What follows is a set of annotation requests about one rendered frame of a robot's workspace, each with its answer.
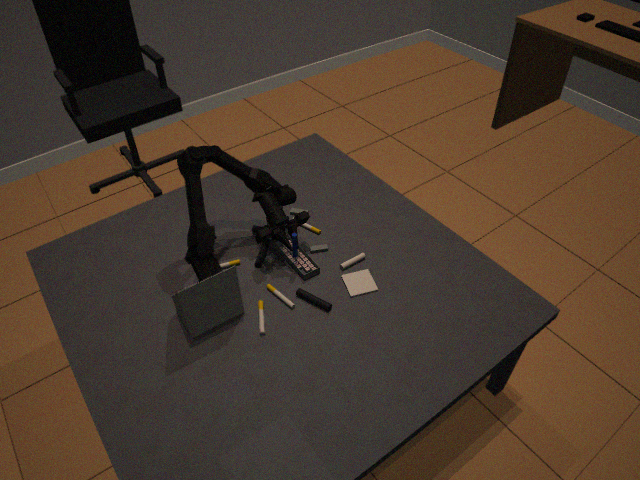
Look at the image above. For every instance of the keyboard with white letter keys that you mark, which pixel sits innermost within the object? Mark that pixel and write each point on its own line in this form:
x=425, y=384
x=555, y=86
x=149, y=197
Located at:
x=305, y=266

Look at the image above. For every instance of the white stick with yellow tip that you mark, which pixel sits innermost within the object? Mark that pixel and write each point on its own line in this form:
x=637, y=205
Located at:
x=231, y=263
x=311, y=228
x=261, y=317
x=280, y=296

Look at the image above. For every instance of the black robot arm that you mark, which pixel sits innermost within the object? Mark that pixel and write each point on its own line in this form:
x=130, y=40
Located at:
x=201, y=236

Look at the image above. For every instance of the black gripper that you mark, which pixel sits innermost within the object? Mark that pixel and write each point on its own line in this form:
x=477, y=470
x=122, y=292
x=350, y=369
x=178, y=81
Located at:
x=278, y=218

